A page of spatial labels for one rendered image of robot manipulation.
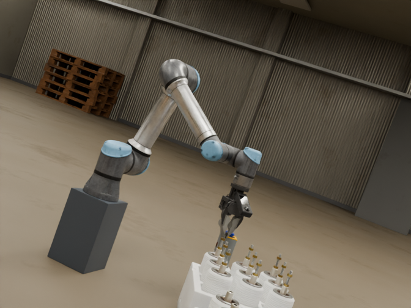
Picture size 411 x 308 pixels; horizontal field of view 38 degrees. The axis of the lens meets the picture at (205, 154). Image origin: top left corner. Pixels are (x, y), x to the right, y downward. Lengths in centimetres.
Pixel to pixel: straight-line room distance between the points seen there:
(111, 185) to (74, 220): 20
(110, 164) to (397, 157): 944
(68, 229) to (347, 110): 1003
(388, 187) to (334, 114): 187
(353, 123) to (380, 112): 53
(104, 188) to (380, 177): 928
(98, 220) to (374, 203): 917
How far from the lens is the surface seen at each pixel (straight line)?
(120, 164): 245
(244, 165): 234
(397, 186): 1141
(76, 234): 248
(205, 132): 228
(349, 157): 1207
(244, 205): 231
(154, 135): 255
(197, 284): 220
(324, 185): 1211
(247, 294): 217
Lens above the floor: 75
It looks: 3 degrees down
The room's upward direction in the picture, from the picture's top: 20 degrees clockwise
